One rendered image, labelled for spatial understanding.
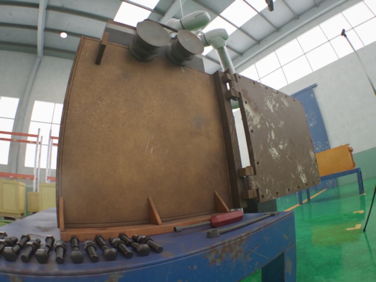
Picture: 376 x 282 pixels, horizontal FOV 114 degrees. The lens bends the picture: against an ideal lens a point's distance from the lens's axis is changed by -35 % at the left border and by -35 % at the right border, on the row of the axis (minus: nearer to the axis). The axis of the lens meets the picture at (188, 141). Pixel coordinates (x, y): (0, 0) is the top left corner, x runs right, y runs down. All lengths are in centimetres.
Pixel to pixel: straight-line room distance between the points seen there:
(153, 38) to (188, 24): 54
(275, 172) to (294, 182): 17
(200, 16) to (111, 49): 65
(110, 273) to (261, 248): 31
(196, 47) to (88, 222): 69
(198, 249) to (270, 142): 63
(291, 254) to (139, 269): 44
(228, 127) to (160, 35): 42
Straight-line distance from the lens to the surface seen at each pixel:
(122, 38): 74
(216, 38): 168
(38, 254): 29
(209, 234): 38
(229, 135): 72
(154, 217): 50
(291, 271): 62
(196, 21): 117
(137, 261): 28
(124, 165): 51
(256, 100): 89
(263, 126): 85
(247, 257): 41
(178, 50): 74
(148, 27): 69
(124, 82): 61
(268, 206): 198
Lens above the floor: 72
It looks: 16 degrees up
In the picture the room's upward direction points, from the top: 6 degrees counter-clockwise
